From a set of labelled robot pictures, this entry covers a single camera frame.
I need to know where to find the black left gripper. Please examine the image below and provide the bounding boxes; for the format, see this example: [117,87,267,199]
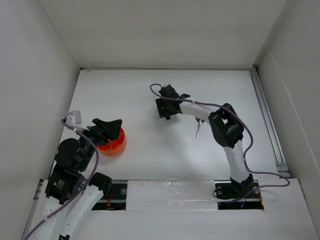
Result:
[76,117,123,170]

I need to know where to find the black handled scissors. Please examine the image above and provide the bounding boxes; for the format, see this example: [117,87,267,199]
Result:
[195,117,206,138]

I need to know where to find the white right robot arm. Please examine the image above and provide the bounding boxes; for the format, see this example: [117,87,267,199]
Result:
[155,84,254,198]

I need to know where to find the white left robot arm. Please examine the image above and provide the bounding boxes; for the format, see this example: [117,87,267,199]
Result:
[32,115,123,240]

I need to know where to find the orange round divided container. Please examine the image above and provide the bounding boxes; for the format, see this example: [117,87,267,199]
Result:
[97,128,127,157]

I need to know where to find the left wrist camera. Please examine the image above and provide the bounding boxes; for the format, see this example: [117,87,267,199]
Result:
[61,110,88,132]

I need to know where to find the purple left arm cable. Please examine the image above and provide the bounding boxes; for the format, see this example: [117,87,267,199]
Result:
[22,119,100,240]

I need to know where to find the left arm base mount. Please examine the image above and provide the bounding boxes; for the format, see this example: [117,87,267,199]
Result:
[91,181,128,211]

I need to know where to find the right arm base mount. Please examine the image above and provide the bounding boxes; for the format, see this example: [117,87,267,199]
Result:
[212,182,264,210]

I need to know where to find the aluminium rail right side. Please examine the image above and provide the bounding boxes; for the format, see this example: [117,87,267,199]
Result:
[249,65,285,163]

